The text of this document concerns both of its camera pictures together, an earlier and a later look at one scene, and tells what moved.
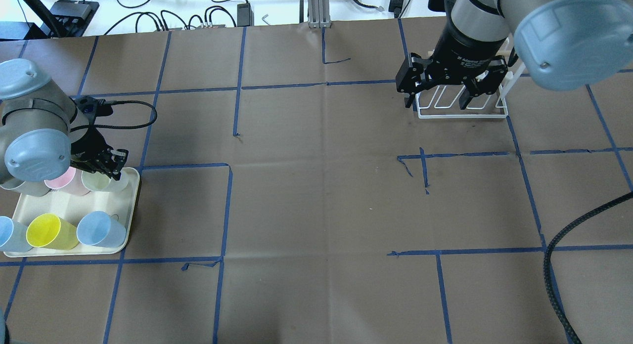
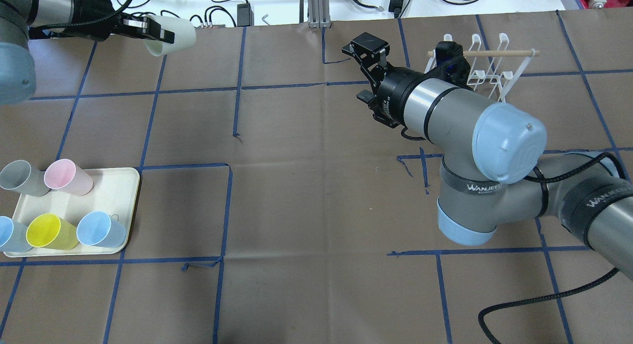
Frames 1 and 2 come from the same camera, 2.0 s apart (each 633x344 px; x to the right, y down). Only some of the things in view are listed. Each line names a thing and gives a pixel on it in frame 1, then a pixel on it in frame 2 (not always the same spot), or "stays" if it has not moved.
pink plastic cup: (70, 181) stays
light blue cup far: (13, 236) stays
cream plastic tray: (121, 204) stays
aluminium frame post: (318, 1) stays
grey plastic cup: (32, 189) stays
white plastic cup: (103, 182) to (185, 36)
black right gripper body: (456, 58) to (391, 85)
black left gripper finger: (110, 172) to (145, 26)
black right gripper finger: (408, 80) to (371, 52)
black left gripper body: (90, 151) to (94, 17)
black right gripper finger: (488, 84) to (365, 96)
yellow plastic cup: (49, 231) stays
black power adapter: (245, 16) stays
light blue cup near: (99, 228) stays
